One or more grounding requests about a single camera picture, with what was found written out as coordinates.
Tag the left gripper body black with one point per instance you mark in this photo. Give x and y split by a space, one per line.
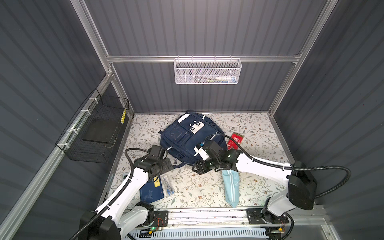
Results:
163 167

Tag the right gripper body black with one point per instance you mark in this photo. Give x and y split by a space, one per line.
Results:
207 163

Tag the navy blue student backpack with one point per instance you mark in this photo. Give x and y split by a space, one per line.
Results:
189 130

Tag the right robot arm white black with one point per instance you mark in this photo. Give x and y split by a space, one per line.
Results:
300 186

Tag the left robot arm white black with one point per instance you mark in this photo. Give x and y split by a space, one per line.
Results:
108 221

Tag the red card pack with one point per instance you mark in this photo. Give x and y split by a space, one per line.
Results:
236 140

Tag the clear plastic ruler set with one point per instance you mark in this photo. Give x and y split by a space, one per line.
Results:
167 186

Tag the light blue pencil pouch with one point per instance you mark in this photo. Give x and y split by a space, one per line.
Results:
231 181

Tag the navy notebook left yellow label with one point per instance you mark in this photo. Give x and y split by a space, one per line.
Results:
152 191

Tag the pens in white basket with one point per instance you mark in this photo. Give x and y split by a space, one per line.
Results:
215 79

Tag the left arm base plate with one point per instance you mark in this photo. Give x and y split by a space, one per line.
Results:
153 218

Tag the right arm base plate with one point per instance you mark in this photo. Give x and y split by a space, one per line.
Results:
258 216

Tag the black wire wall basket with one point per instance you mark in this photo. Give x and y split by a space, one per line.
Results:
95 134

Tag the white wire mesh basket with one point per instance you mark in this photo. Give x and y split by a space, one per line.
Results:
185 68

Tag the aluminium front rail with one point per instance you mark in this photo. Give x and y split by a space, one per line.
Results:
234 217

